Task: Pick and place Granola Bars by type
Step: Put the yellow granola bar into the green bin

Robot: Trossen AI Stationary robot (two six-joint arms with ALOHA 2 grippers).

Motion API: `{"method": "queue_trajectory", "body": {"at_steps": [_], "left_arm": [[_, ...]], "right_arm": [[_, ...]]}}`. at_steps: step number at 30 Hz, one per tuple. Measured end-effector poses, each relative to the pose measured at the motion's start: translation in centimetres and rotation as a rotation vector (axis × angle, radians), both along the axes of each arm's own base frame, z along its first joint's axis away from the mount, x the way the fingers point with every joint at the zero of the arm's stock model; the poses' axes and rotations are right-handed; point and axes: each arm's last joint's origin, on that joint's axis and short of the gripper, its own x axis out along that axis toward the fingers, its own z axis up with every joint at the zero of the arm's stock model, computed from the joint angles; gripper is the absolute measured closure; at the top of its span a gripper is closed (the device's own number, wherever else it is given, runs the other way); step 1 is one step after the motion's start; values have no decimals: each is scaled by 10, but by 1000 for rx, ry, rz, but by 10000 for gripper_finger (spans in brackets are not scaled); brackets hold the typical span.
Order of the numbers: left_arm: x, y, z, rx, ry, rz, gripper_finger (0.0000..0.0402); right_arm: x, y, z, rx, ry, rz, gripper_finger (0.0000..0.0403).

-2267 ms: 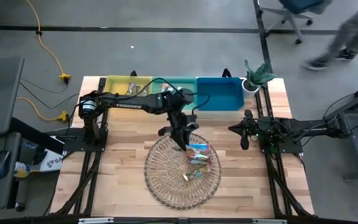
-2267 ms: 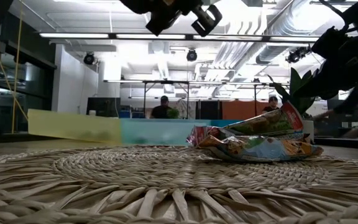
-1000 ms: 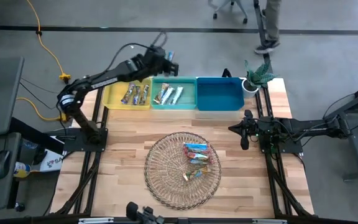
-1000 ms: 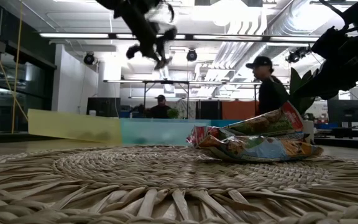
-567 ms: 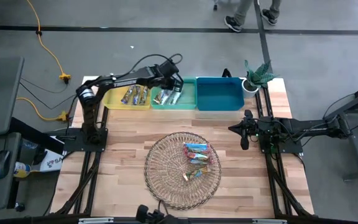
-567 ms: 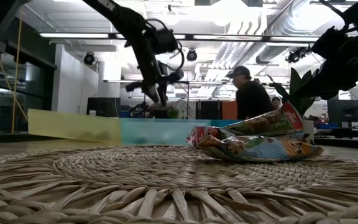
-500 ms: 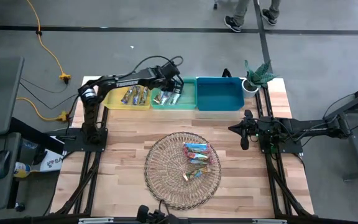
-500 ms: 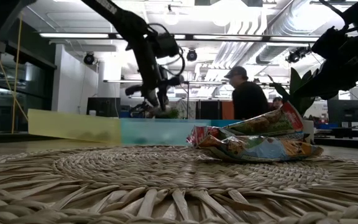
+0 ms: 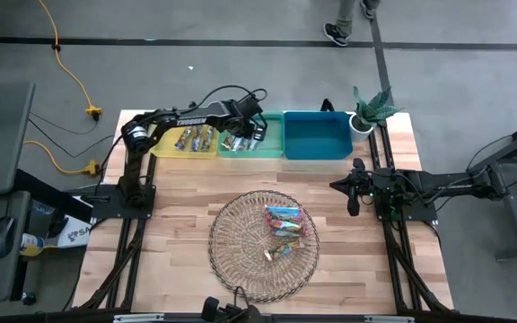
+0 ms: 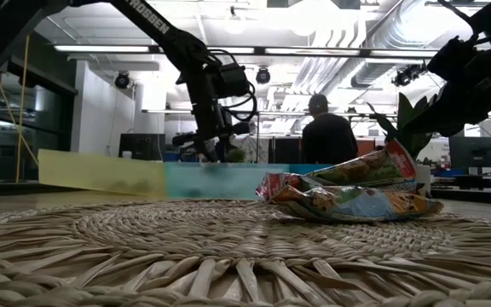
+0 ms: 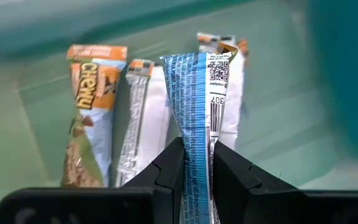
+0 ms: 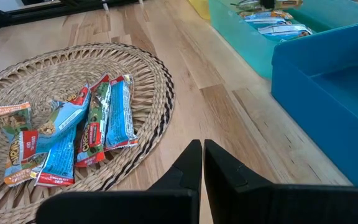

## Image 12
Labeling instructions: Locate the green orange-ended granola bar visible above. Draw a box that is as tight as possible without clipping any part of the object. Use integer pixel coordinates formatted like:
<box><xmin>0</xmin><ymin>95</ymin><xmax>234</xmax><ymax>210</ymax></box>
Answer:
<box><xmin>0</xmin><ymin>101</ymin><xmax>33</xmax><ymax>141</ymax></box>
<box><xmin>3</xmin><ymin>130</ymin><xmax>49</xmax><ymax>187</ymax></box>

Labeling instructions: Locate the round woven wicker mat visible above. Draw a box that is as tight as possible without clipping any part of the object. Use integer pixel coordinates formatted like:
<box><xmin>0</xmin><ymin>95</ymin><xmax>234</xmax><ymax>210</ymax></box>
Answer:
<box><xmin>0</xmin><ymin>42</ymin><xmax>176</xmax><ymax>224</ymax></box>

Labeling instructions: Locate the blue red-ended granola bar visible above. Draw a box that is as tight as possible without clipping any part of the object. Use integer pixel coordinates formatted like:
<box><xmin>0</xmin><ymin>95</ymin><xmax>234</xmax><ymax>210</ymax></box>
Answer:
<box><xmin>103</xmin><ymin>73</ymin><xmax>139</xmax><ymax>152</ymax></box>
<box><xmin>20</xmin><ymin>85</ymin><xmax>92</xmax><ymax>161</ymax></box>
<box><xmin>34</xmin><ymin>126</ymin><xmax>77</xmax><ymax>188</ymax></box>

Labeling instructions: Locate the yellow plastic bin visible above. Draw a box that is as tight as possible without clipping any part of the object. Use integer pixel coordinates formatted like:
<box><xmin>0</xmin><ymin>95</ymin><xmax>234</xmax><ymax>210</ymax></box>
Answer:
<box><xmin>187</xmin><ymin>0</ymin><xmax>213</xmax><ymax>21</ymax></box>

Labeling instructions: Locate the black aluminium rig frame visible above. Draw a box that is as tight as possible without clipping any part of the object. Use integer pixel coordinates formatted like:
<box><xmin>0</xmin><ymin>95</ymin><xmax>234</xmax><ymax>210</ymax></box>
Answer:
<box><xmin>0</xmin><ymin>0</ymin><xmax>142</xmax><ymax>29</ymax></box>

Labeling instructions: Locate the teal plastic bin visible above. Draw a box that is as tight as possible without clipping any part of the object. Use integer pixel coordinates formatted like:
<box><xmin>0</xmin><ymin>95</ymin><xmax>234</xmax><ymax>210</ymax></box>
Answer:
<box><xmin>208</xmin><ymin>0</ymin><xmax>358</xmax><ymax>80</ymax></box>

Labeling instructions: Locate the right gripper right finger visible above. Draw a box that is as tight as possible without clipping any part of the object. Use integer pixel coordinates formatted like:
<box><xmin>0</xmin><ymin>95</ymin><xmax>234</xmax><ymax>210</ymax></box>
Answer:
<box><xmin>203</xmin><ymin>139</ymin><xmax>358</xmax><ymax>224</ymax></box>

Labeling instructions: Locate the green red-ended granola bar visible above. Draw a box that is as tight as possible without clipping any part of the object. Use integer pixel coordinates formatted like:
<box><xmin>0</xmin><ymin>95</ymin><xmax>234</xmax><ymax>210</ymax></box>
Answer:
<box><xmin>74</xmin><ymin>73</ymin><xmax>113</xmax><ymax>169</ymax></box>

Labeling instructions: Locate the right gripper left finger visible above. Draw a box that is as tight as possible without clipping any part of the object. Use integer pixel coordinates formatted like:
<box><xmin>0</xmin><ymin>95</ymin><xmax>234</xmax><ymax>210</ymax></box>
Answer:
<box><xmin>35</xmin><ymin>139</ymin><xmax>203</xmax><ymax>224</ymax></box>

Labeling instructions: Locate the blue plastic bin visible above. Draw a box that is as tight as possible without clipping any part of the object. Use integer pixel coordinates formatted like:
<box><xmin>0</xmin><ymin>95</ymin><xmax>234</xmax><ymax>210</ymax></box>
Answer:
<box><xmin>271</xmin><ymin>18</ymin><xmax>358</xmax><ymax>187</ymax></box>

